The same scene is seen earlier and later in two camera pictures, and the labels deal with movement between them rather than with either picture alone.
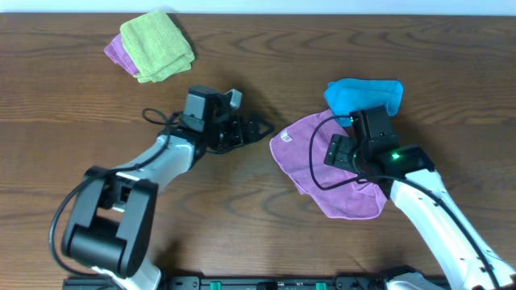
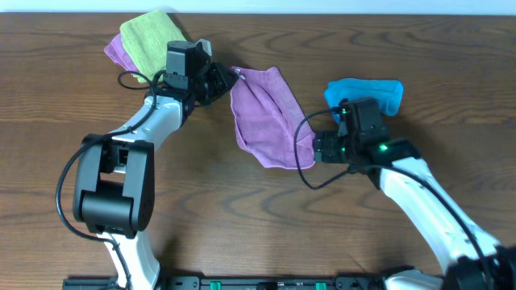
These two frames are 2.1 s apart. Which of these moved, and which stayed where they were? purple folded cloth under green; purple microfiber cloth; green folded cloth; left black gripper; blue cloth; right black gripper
Moved: left black gripper; purple microfiber cloth
Stayed: right black gripper; blue cloth; purple folded cloth under green; green folded cloth
